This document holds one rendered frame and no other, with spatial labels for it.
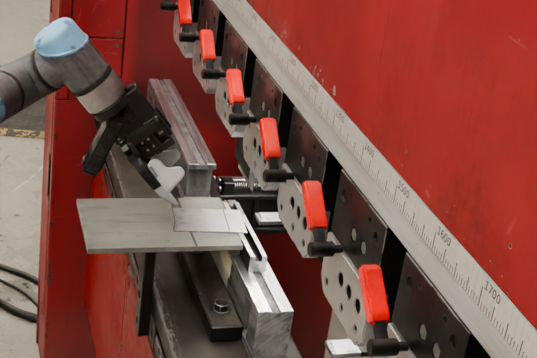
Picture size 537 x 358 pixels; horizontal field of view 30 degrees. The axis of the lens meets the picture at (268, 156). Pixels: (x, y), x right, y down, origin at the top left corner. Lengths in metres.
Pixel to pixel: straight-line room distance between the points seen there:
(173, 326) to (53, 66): 0.47
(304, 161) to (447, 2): 0.43
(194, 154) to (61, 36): 0.60
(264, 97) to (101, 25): 1.05
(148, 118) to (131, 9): 0.86
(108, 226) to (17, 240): 2.00
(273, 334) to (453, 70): 0.77
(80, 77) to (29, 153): 2.79
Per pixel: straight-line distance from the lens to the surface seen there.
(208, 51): 1.73
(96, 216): 1.76
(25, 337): 3.21
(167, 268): 1.87
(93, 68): 1.62
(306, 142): 1.33
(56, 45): 1.60
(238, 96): 1.55
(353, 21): 1.19
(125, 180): 2.19
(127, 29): 2.52
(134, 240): 1.69
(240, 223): 1.78
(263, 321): 1.61
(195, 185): 2.10
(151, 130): 1.66
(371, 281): 1.05
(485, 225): 0.90
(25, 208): 3.94
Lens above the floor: 1.82
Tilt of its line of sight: 23 degrees down
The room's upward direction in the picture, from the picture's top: 8 degrees clockwise
